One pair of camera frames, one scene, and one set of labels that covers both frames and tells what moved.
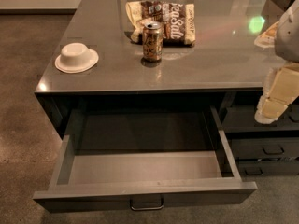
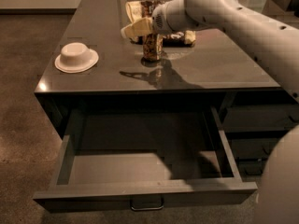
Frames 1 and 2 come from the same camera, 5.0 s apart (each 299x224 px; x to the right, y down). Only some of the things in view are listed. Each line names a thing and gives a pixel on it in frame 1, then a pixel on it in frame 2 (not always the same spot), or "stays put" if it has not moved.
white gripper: (289, 36) → (164, 20)
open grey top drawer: (145, 160) stays put
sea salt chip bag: (177, 20) stays put
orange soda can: (152, 40) stays put
